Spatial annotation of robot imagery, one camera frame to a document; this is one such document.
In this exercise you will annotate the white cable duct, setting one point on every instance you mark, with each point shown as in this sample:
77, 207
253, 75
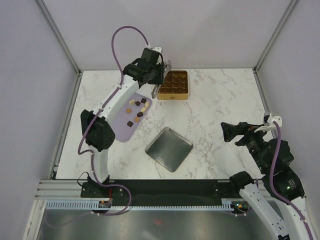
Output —
99, 205

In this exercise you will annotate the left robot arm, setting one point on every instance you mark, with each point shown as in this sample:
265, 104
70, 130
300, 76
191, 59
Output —
96, 124

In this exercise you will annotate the metal tongs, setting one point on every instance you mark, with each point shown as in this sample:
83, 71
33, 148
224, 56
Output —
161, 72

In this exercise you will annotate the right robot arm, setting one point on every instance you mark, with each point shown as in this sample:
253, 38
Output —
272, 156

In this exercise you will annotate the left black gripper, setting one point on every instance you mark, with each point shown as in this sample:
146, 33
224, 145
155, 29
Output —
160, 80

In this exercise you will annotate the lilac plastic tray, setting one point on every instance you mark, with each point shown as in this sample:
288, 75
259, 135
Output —
122, 131

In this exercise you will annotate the gold chocolate tin box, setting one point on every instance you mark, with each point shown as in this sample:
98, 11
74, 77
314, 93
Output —
175, 87

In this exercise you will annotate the white square chocolate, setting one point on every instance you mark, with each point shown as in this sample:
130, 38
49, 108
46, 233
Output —
131, 101

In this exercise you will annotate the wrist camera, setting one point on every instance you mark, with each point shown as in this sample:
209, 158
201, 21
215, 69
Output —
154, 53
269, 120

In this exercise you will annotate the dark metal tin lid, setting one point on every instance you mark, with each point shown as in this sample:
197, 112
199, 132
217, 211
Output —
169, 149

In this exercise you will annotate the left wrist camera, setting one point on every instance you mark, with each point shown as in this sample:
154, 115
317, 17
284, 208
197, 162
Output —
154, 53

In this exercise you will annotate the dark square chocolate bottom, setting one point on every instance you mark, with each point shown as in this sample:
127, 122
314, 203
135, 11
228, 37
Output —
130, 123

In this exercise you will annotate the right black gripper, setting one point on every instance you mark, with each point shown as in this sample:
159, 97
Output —
230, 130

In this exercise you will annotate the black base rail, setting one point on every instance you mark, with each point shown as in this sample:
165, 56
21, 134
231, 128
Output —
160, 192

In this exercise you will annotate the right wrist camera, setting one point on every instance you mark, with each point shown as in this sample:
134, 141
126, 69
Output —
269, 120

